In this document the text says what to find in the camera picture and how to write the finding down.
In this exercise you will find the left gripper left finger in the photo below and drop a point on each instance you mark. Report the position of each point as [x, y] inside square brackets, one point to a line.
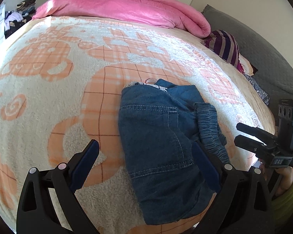
[36, 213]

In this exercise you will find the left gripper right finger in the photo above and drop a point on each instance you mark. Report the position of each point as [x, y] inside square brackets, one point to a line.
[242, 203]

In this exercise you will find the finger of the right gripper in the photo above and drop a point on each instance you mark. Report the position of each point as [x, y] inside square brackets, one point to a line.
[251, 145]
[254, 131]

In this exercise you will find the blue denim pants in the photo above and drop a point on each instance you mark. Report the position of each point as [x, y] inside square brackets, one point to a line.
[163, 127]

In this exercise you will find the right forearm green sleeve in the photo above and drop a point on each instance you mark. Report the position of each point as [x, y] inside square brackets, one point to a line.
[282, 207]

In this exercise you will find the person's right hand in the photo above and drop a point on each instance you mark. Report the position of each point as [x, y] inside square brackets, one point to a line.
[286, 180]

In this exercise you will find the dark patterned cloth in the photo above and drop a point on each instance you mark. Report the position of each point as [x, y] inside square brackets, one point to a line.
[262, 94]

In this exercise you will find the grey padded headboard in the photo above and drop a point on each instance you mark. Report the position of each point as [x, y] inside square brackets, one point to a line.
[274, 75]

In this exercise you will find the purple striped pillow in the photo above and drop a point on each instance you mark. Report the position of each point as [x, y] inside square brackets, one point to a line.
[225, 46]

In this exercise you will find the orange white fleece blanket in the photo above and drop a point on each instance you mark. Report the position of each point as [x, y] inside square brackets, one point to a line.
[61, 80]

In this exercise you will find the pink quilt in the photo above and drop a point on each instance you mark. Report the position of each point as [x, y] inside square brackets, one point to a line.
[157, 13]

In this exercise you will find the pile of clothes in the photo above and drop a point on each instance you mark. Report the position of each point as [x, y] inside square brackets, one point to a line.
[15, 19]

